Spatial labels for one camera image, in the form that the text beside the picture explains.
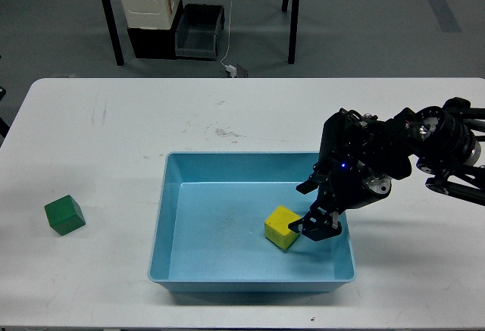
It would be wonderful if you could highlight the blue plastic tray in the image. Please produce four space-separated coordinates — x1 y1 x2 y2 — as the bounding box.
148 152 355 292

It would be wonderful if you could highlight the white plug adapter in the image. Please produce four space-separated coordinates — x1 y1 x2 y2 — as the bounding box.
224 64 238 78

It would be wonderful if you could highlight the black table leg left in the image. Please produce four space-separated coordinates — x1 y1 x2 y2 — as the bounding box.
101 0 124 67

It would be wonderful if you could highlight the black box under crate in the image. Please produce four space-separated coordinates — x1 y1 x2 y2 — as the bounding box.
127 0 184 60

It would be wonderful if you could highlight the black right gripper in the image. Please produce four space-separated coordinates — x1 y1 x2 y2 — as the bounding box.
288 109 392 242

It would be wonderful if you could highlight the grey plastic bin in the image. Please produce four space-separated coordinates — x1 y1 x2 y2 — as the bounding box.
175 4 225 61

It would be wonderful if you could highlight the white hanging cable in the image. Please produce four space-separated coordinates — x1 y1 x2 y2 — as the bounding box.
221 0 234 67

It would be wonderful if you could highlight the black table leg right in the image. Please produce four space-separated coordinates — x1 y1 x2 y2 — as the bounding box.
287 0 299 64

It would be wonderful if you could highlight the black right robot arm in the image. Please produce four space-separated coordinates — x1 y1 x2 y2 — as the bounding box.
288 98 484 242

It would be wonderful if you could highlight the green wooden cube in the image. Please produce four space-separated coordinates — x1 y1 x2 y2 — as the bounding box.
44 195 86 236

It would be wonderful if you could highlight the yellow wooden cube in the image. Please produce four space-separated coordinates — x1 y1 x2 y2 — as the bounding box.
264 205 300 251

